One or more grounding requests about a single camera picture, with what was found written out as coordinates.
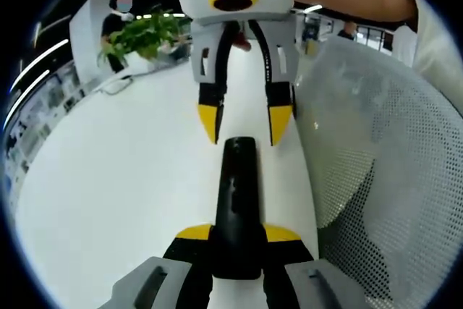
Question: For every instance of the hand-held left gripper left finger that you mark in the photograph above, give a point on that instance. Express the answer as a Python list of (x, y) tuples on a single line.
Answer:
[(181, 251)]

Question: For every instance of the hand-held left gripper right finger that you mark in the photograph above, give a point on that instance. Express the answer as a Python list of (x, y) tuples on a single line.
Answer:
[(285, 254)]

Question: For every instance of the black remote control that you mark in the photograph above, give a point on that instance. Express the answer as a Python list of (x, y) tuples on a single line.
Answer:
[(237, 197)]

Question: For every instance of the person's right hand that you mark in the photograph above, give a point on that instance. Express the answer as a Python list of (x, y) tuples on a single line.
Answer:
[(243, 42)]

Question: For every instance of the small black object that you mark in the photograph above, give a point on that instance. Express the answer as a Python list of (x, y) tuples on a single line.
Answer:
[(175, 52)]

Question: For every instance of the green potted plant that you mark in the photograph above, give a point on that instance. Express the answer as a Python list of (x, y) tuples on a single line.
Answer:
[(144, 35)]

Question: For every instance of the grey mesh office chair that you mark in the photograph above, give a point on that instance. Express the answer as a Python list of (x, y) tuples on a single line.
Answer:
[(390, 142)]

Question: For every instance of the white square pillar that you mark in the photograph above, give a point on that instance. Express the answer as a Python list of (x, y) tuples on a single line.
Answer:
[(83, 41)]

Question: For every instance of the person's white shirt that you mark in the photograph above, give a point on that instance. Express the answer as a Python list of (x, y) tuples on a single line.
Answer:
[(434, 34)]

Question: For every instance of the ceiling light strip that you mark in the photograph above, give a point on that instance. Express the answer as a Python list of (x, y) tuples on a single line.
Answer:
[(25, 99), (40, 63)]

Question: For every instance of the background display shelf wall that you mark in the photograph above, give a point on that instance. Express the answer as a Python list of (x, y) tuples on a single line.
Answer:
[(36, 124)]

